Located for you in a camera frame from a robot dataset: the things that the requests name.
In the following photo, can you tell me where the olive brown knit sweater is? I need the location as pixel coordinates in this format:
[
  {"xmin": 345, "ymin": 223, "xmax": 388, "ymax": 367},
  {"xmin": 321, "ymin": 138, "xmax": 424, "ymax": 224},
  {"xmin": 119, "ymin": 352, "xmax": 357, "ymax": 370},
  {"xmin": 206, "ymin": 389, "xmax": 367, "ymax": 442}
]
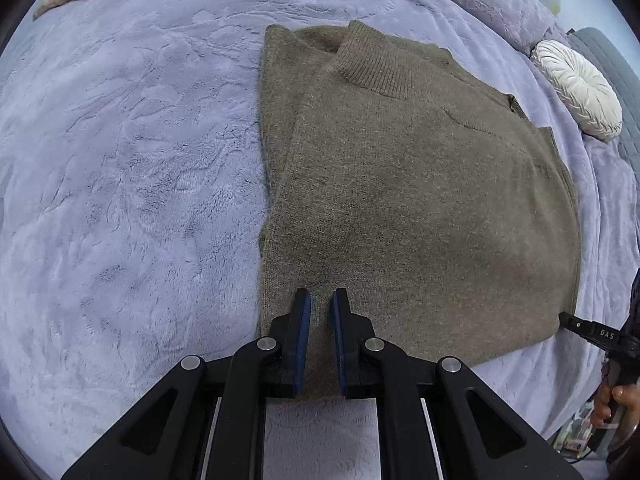
[{"xmin": 260, "ymin": 21, "xmax": 582, "ymax": 399}]

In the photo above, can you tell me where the person's right hand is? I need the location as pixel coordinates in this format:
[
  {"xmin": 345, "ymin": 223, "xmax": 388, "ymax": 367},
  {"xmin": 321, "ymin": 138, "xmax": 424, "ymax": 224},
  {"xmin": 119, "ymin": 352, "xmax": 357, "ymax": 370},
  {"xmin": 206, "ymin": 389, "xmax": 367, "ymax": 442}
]
[{"xmin": 590, "ymin": 382, "xmax": 640, "ymax": 428}]

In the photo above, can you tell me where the white round pleated cushion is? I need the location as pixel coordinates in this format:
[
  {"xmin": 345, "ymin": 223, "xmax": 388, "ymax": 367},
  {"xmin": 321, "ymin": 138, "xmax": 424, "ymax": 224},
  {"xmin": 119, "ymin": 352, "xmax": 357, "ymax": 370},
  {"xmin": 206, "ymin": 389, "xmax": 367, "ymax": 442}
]
[{"xmin": 530, "ymin": 40, "xmax": 623, "ymax": 143}]

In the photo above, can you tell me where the grey quilted mattress pad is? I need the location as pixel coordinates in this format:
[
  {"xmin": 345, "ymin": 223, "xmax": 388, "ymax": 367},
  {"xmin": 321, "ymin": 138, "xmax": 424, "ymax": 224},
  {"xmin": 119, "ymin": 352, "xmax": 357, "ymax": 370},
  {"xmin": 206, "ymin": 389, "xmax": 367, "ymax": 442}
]
[{"xmin": 567, "ymin": 27, "xmax": 640, "ymax": 180}]

